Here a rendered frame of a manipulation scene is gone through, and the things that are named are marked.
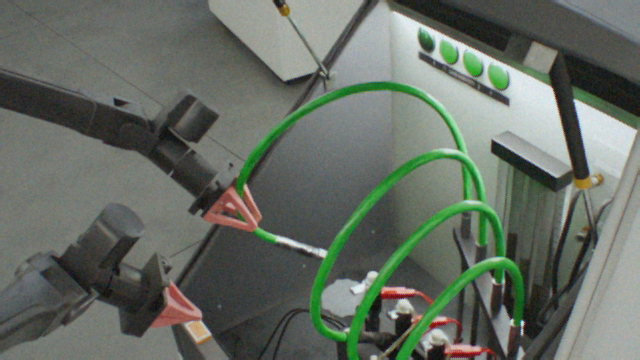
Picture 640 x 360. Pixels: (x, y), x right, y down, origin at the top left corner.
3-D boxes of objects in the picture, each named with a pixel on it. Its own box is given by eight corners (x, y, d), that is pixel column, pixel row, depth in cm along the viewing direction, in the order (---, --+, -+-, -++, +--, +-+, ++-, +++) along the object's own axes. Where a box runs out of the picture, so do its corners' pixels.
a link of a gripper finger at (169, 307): (214, 321, 96) (155, 298, 90) (185, 355, 97) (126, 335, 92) (205, 288, 101) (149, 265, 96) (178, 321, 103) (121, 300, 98)
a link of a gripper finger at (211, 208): (275, 201, 116) (229, 163, 115) (264, 221, 110) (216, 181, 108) (249, 228, 119) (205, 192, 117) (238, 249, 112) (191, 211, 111)
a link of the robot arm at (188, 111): (111, 117, 111) (114, 137, 104) (156, 60, 110) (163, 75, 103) (171, 158, 117) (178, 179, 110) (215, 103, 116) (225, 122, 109)
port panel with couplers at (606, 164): (553, 300, 118) (579, 144, 100) (567, 291, 119) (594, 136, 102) (614, 345, 109) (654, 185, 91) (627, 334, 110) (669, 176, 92)
